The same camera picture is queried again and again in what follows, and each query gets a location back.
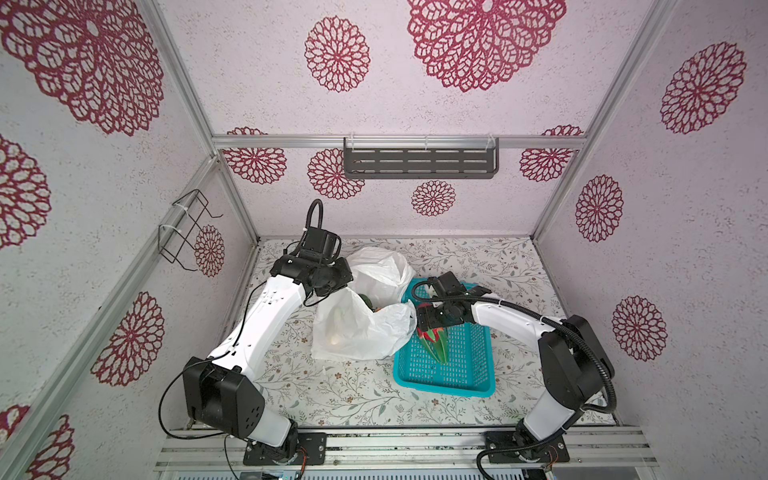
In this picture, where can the teal plastic basket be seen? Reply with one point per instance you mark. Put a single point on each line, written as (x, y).
(469, 371)

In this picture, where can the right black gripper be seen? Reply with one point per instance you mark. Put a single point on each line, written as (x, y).
(429, 321)

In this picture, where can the grey slotted wall shelf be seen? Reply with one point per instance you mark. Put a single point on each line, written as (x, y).
(424, 162)

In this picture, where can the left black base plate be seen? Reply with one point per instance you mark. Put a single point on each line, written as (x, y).
(301, 448)

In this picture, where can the green avocado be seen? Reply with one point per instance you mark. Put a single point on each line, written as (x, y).
(368, 302)

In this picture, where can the white plastic bag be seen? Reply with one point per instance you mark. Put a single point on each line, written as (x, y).
(345, 329)

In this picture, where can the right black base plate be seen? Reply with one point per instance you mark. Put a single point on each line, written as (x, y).
(510, 446)

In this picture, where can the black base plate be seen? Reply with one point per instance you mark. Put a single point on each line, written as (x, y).
(510, 446)
(301, 448)

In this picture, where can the aluminium front rail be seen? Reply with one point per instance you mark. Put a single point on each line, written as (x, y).
(419, 448)

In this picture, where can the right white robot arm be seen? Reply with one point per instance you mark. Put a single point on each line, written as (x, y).
(577, 373)

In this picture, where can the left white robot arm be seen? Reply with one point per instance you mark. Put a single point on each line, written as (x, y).
(220, 390)

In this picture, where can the black wire wall rack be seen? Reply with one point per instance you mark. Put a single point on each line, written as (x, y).
(173, 237)

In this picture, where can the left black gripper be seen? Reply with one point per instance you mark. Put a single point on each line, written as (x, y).
(345, 276)

